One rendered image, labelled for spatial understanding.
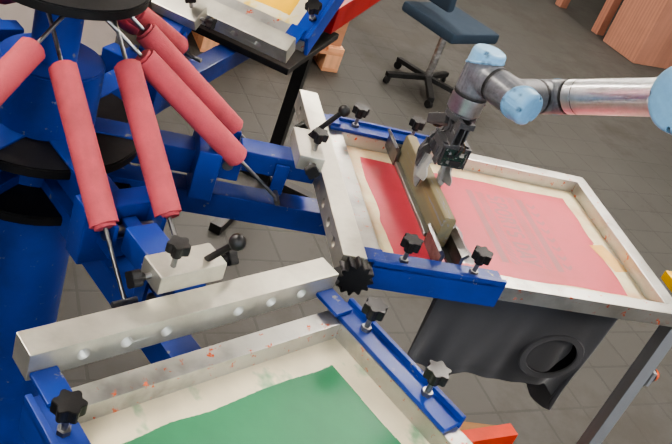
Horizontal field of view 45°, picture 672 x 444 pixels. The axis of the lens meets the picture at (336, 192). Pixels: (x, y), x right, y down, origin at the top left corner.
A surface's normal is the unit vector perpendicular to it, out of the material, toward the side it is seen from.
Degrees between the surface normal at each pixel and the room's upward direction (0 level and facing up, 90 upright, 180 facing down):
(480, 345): 98
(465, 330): 95
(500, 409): 0
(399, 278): 90
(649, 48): 90
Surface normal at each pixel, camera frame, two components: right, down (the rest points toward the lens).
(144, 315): 0.32, -0.81
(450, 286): 0.16, 0.56
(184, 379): 0.61, 0.57
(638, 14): -0.87, -0.04
